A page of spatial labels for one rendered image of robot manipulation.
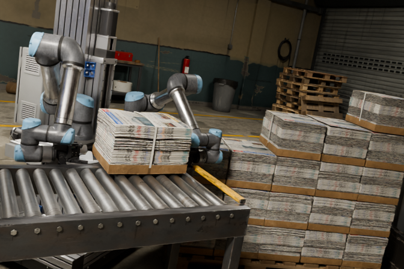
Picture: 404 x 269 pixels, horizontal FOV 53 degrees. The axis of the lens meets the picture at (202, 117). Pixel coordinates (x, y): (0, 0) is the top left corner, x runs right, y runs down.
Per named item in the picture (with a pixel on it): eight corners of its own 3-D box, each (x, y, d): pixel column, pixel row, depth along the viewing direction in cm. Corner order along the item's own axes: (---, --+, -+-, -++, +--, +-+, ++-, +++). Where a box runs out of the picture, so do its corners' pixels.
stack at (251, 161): (160, 242, 286) (178, 129, 272) (313, 256, 305) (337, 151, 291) (162, 274, 249) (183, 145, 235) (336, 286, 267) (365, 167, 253)
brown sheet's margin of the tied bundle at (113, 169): (122, 153, 204) (124, 145, 203) (142, 174, 180) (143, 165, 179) (91, 152, 196) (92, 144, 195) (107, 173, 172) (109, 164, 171)
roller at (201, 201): (166, 178, 200) (171, 169, 200) (214, 219, 160) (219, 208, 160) (158, 174, 197) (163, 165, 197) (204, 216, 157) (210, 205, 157)
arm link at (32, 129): (52, 119, 179) (49, 143, 181) (25, 116, 178) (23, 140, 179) (46, 123, 171) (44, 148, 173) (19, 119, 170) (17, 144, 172)
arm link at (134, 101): (119, 110, 263) (122, 89, 261) (137, 110, 272) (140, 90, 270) (128, 114, 254) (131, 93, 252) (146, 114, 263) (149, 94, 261)
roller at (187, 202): (154, 178, 196) (159, 169, 197) (199, 220, 156) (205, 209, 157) (146, 175, 194) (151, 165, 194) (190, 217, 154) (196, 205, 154)
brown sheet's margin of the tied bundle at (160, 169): (162, 154, 215) (163, 146, 214) (186, 173, 191) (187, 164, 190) (134, 154, 207) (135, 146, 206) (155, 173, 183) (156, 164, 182)
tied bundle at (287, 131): (258, 140, 281) (264, 108, 277) (297, 146, 286) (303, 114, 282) (275, 156, 244) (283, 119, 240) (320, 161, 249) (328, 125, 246)
